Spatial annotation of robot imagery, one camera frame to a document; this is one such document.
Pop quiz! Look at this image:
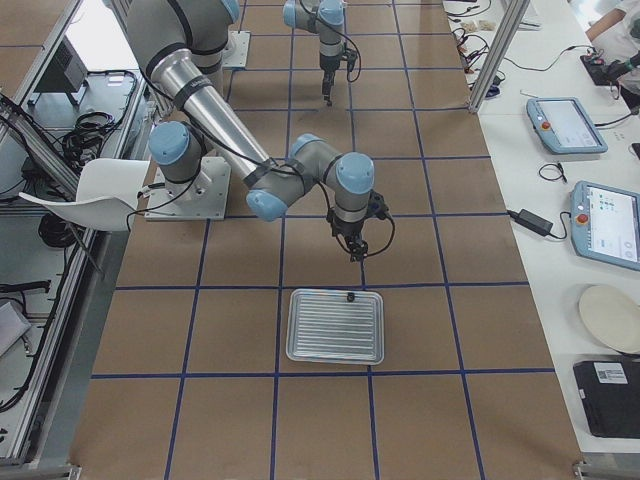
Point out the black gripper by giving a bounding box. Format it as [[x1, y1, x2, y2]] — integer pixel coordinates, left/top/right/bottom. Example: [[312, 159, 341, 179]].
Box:
[[326, 192, 390, 262], [319, 47, 356, 106]]

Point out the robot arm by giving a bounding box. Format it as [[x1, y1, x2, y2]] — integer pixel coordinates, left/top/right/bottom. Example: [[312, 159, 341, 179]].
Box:
[[283, 0, 360, 106], [125, 1, 391, 262]]

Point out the ribbed metal tray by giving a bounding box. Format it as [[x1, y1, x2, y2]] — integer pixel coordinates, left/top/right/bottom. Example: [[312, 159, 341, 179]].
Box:
[[286, 288, 385, 365]]

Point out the black power adapter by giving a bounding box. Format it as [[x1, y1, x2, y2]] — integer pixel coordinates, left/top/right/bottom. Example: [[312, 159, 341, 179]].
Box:
[[507, 209, 553, 237]]

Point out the blue teach pendant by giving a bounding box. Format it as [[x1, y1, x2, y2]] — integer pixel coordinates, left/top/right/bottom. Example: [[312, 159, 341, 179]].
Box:
[[526, 97, 608, 155], [570, 181, 639, 271]]

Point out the white plastic chair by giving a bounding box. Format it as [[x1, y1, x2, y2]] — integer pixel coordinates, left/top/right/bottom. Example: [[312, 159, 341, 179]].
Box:
[[19, 158, 150, 231]]

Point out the white round plate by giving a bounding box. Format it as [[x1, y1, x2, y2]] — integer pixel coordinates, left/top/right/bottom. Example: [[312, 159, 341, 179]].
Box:
[[578, 285, 639, 355]]

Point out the black laptop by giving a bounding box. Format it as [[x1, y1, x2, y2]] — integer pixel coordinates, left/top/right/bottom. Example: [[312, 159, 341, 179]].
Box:
[[573, 360, 639, 439]]

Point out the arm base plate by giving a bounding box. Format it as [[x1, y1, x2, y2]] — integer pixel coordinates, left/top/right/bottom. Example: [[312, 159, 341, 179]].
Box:
[[222, 30, 251, 70], [144, 157, 231, 221]]

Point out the aluminium frame post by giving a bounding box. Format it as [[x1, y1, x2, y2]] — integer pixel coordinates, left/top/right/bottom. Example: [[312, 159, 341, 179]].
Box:
[[468, 0, 529, 114]]

